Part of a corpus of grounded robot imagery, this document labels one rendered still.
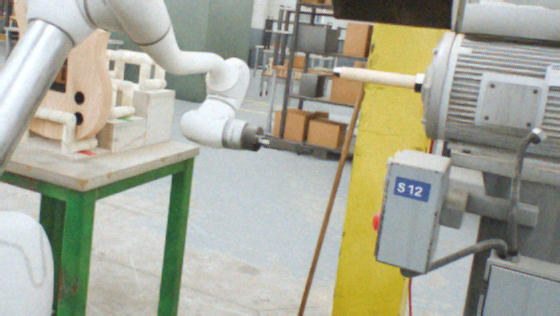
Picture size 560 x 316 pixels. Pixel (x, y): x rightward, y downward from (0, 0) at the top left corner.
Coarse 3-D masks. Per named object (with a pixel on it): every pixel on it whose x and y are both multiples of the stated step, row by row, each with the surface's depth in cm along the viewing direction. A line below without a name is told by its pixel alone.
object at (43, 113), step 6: (42, 108) 157; (36, 114) 158; (42, 114) 156; (48, 114) 155; (54, 114) 155; (60, 114) 154; (66, 114) 153; (48, 120) 157; (54, 120) 155; (60, 120) 154; (72, 120) 153
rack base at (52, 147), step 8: (24, 144) 160; (32, 144) 160; (40, 144) 161; (48, 144) 163; (56, 144) 164; (40, 152) 157; (48, 152) 155; (56, 152) 155; (96, 152) 160; (104, 152) 161; (72, 160) 151; (80, 160) 153
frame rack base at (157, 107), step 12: (120, 96) 181; (144, 96) 177; (156, 96) 179; (168, 96) 185; (144, 108) 177; (156, 108) 180; (168, 108) 187; (156, 120) 182; (168, 120) 188; (156, 132) 183; (168, 132) 189; (144, 144) 178
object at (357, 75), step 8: (344, 72) 142; (352, 72) 142; (360, 72) 141; (368, 72) 140; (376, 72) 140; (384, 72) 139; (352, 80) 142; (360, 80) 141; (368, 80) 140; (376, 80) 139; (384, 80) 138; (392, 80) 138; (400, 80) 137; (408, 80) 136
